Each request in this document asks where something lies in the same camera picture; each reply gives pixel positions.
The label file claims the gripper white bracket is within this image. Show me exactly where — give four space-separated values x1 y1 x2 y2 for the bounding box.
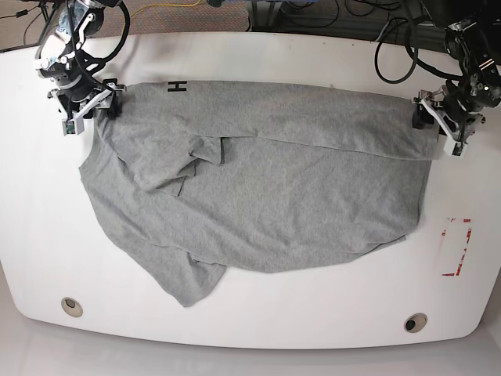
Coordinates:
412 80 485 146
47 78 127 121

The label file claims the grey t-shirt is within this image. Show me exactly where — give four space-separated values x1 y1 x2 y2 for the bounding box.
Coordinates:
79 81 438 307

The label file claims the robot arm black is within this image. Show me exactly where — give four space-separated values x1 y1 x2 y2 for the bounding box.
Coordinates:
34 1 131 136
397 1 500 157

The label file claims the red tape marking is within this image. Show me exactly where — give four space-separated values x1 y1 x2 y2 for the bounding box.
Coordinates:
438 218 473 277

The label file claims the left table grommet hole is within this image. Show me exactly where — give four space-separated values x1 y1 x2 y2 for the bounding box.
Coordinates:
61 297 83 318

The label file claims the table grommet hole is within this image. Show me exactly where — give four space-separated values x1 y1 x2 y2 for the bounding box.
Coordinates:
61 297 83 318
404 313 427 333

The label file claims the right table grommet hole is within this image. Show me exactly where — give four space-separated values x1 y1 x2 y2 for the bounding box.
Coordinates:
404 313 427 333

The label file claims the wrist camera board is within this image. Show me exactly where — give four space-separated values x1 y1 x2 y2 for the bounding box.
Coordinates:
443 137 467 157
62 117 85 136

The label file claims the yellow cable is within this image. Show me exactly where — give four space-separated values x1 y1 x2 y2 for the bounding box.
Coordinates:
131 0 201 19

